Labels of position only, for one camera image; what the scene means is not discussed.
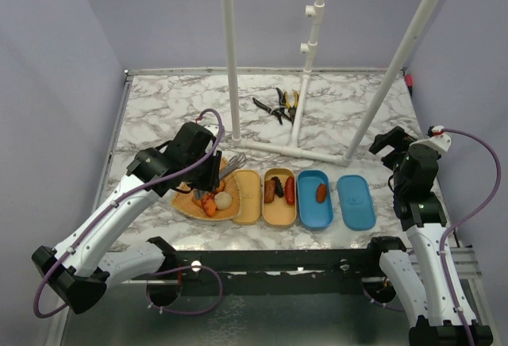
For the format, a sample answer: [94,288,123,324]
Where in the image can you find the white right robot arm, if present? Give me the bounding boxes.
[364,126,494,345]

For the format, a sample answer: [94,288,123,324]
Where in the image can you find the metal food tongs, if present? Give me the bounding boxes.
[192,152,247,201]

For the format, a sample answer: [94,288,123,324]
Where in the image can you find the aluminium table frame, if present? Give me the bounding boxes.
[43,68,501,346]

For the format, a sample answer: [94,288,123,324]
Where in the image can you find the white steamed bun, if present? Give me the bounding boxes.
[214,191,233,210]

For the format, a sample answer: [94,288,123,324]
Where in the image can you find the orange fried chicken piece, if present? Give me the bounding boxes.
[201,194,217,217]

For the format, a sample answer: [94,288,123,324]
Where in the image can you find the brown sausage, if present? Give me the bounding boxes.
[264,179,276,203]

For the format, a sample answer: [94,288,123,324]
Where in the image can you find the beige lunch box base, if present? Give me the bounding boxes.
[261,167,298,228]

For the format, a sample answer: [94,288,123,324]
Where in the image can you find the white PVC pipe frame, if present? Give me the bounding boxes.
[221,0,439,167]

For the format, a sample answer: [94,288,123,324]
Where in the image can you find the red sausage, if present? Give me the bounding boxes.
[284,176,295,206]

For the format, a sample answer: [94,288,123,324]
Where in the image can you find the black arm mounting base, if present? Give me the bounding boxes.
[145,236,406,306]

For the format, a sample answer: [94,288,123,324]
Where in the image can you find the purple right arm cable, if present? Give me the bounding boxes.
[363,128,502,346]

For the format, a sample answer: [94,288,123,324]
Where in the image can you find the black pruning shears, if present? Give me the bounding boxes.
[252,87,293,125]

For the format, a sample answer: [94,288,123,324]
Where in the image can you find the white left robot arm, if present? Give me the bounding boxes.
[32,122,224,314]

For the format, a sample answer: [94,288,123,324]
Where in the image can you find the yellow handled pliers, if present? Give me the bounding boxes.
[283,90,299,124]

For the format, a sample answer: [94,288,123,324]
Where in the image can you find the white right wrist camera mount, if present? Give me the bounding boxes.
[413,125,452,155]

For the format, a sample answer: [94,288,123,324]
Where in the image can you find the brown fried patty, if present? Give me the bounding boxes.
[316,183,328,203]

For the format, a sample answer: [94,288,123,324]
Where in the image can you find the blue lunch box lid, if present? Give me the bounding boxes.
[337,175,376,231]

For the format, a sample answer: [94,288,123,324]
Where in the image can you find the blue lunch box base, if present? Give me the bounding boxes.
[296,170,334,230]

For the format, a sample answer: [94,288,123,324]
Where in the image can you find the black sea cucumber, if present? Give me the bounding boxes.
[272,177,285,198]

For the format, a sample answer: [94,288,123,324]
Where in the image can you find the red clamp at table corner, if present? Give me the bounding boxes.
[404,74,413,95]

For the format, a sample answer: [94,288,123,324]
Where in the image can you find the orange chicken wing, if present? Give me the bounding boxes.
[191,195,202,208]

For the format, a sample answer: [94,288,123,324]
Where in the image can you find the beige lunch box lid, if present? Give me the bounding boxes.
[233,170,261,225]

